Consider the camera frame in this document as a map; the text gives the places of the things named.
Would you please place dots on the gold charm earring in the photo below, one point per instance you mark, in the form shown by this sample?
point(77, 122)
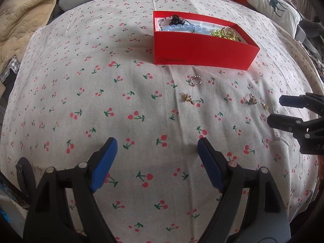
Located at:
point(187, 98)

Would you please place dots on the beige quilted blanket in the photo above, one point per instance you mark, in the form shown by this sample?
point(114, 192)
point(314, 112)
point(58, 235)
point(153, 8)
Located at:
point(19, 20)

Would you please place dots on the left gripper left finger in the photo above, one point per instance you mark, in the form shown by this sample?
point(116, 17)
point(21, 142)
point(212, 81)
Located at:
point(49, 218)

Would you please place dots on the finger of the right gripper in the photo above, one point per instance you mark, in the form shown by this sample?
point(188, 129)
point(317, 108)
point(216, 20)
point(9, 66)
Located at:
point(285, 123)
point(310, 101)

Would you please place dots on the cherry print bed sheet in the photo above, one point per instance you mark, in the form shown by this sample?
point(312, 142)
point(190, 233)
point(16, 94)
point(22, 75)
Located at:
point(89, 75)

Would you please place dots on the gold ring cluster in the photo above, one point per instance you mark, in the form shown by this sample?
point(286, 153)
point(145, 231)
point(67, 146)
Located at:
point(228, 33)

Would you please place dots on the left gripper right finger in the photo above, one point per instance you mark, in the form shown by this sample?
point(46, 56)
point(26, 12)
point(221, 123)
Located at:
point(265, 218)

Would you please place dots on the small gold stud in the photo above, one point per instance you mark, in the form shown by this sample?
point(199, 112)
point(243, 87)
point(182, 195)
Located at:
point(265, 106)

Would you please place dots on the deer print pillow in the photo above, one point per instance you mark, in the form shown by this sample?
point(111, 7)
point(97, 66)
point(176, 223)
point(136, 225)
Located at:
point(279, 11)

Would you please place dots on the red cardboard box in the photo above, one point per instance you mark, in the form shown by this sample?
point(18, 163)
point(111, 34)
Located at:
point(199, 42)

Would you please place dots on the black flower hair clip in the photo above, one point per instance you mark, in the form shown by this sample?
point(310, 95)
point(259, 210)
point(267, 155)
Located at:
point(176, 20)

